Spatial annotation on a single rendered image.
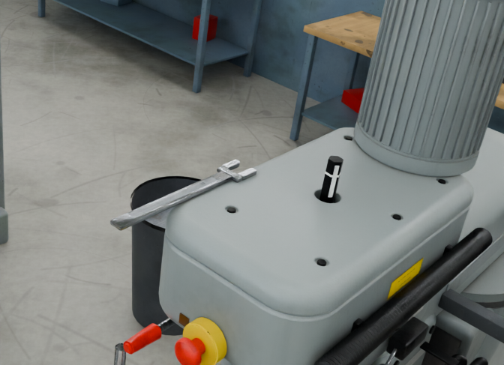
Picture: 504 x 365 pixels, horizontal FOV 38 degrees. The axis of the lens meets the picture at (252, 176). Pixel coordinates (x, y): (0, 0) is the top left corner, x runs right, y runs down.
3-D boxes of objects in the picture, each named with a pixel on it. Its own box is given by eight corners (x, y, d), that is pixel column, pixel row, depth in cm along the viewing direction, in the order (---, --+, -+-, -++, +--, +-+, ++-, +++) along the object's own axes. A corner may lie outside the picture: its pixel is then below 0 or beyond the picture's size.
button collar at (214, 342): (214, 376, 91) (219, 340, 88) (179, 351, 94) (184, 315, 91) (224, 369, 92) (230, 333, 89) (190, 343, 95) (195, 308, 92)
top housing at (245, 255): (287, 414, 87) (311, 311, 79) (137, 305, 100) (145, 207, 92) (458, 263, 120) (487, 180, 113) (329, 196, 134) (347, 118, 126)
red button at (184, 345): (192, 378, 88) (195, 354, 87) (169, 360, 90) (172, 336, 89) (210, 365, 91) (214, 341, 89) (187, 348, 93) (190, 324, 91)
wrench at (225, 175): (125, 235, 86) (126, 229, 86) (103, 220, 88) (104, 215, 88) (256, 175, 104) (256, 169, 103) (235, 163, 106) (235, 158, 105)
